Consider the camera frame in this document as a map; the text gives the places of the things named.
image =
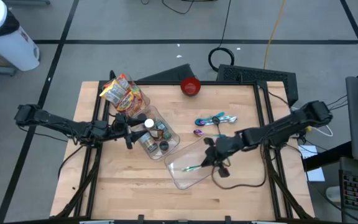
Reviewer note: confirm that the yellow-green white snack packet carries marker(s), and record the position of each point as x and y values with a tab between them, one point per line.
113	91

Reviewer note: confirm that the silver metal spoon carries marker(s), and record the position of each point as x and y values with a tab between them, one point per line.
232	119

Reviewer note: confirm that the black triangular panel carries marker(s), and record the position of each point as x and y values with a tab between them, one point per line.
176	75

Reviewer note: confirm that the white lid spice jar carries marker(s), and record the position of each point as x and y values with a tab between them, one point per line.
149	123

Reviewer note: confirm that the clear plastic storage bin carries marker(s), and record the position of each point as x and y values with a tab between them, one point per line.
172	137
185	179

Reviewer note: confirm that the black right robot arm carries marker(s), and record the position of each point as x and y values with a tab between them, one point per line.
291	123

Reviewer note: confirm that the white computer mouse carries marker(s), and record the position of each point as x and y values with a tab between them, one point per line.
333	193

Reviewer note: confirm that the black desk leg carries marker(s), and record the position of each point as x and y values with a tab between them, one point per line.
328	155

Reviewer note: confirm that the orange brown snack packet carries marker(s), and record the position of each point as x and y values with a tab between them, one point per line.
156	134

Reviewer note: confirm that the orange label spice jar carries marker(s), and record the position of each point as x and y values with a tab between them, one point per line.
164	145

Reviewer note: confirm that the white trash bin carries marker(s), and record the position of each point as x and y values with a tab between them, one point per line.
11	46

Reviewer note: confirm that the purple label spice jar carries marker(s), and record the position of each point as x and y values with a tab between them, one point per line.
162	126

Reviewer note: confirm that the red bowl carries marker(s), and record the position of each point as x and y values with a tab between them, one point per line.
190	86

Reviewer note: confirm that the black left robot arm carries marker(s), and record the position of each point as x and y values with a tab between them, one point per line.
57	123

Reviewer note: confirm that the white paper sheet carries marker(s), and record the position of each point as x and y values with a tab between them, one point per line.
309	152

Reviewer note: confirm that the tan lid spice jar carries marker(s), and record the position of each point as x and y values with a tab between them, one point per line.
149	143

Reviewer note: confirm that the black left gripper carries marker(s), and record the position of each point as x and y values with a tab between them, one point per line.
123	127

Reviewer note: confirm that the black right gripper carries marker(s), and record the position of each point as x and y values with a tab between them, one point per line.
225	146

